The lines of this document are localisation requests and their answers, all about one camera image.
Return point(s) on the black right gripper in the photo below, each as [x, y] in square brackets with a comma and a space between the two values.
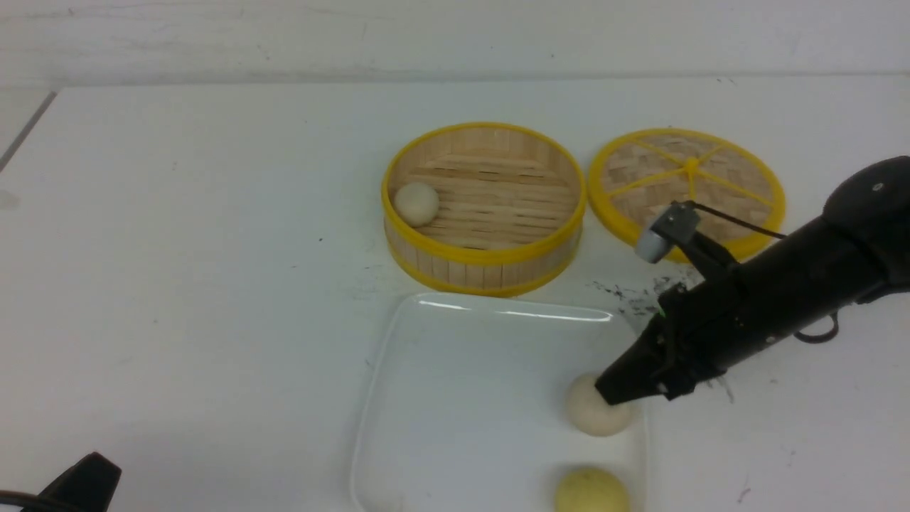
[707, 330]

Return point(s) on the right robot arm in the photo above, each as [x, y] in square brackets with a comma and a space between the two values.
[854, 252]

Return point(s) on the yellow rimmed woven steamer lid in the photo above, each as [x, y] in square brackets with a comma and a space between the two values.
[632, 178]

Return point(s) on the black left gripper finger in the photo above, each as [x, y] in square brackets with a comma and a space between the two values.
[89, 485]

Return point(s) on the white square plate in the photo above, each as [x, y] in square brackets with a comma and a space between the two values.
[466, 408]

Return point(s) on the yellow rimmed bamboo steamer basket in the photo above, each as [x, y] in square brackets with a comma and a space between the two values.
[511, 208]

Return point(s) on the yellow steamed bun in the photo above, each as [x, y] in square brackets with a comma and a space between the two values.
[590, 489]

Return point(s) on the white steamed bun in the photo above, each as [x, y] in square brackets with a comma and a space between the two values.
[417, 204]
[589, 413]

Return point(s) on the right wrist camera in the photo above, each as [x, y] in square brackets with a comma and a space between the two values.
[677, 227]

